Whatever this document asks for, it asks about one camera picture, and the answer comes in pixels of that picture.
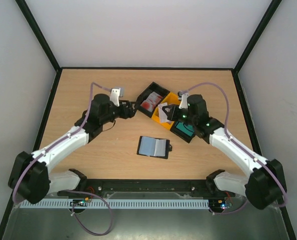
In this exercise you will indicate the black aluminium frame rail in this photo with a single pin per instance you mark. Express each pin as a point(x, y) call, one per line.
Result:
point(196, 188)

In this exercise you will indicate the teal card stack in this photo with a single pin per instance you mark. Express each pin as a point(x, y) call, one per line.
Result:
point(185, 129)

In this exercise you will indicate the black bin with red cards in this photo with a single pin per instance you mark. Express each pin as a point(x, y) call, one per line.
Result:
point(153, 87)

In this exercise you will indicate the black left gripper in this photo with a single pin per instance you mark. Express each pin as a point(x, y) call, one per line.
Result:
point(130, 114)

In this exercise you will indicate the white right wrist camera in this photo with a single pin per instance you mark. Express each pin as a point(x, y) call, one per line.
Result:
point(183, 98)

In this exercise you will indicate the red white card stack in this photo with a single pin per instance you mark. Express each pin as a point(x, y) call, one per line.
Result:
point(151, 101)

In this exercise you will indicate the white slotted cable duct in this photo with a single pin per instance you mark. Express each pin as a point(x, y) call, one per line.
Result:
point(178, 204)

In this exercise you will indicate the black bin with teal cards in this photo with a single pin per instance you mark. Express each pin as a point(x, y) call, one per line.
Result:
point(178, 133)

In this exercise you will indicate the black leather card holder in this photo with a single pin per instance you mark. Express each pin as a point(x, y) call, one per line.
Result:
point(154, 147)

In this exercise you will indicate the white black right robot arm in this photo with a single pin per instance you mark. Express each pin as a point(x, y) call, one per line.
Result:
point(241, 160)

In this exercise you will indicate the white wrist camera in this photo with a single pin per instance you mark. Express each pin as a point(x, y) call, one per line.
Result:
point(115, 94)
point(183, 98)

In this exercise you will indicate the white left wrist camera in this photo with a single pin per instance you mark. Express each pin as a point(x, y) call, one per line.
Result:
point(115, 94)

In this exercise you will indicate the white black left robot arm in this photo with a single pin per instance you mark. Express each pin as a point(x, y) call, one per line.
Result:
point(51, 157)

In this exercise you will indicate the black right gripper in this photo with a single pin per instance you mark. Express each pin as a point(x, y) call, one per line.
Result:
point(175, 113)

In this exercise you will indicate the yellow plastic bin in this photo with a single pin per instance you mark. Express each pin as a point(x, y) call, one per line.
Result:
point(171, 98)

